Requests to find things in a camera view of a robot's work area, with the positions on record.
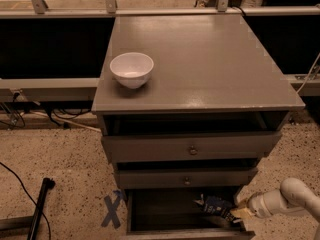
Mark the blue chip bag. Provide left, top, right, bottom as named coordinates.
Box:
left=194, top=193, right=241, bottom=223

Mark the white ceramic bowl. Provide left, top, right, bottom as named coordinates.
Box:
left=110, top=52, right=154, bottom=89

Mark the grey bottom drawer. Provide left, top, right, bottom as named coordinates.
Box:
left=122, top=187, right=255, bottom=240

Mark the grey drawer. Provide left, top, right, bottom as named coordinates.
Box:
left=122, top=187, right=255, bottom=240
left=99, top=112, right=284, bottom=164
left=114, top=158, right=257, bottom=189

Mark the grey wooden drawer cabinet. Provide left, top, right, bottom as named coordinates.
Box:
left=93, top=15, right=303, bottom=240

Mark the black metal stand leg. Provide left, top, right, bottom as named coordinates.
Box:
left=0, top=177, right=56, bottom=240

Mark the blue tape cross mark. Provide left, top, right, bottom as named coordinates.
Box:
left=101, top=190, right=123, bottom=229

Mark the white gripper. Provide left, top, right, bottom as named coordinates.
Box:
left=230, top=189, right=307, bottom=219

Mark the grey middle drawer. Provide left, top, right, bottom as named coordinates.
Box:
left=114, top=158, right=257, bottom=189

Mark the white cable at right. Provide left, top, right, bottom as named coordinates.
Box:
left=295, top=52, right=320, bottom=95

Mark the grey metal railing frame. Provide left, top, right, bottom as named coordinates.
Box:
left=1, top=0, right=319, bottom=107

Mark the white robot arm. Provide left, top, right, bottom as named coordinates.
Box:
left=230, top=178, right=320, bottom=240

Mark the grey top drawer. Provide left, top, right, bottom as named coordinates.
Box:
left=99, top=112, right=284, bottom=164

